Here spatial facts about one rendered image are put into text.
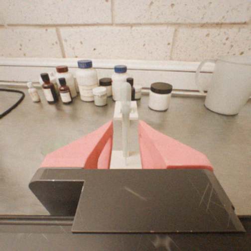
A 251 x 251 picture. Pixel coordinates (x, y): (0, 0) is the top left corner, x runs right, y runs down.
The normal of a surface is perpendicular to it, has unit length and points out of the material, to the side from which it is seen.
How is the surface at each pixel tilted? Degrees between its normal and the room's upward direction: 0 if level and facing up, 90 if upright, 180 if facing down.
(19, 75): 90
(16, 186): 0
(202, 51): 90
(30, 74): 90
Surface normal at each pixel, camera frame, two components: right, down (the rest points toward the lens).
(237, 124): 0.00, -0.81
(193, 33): -0.15, 0.59
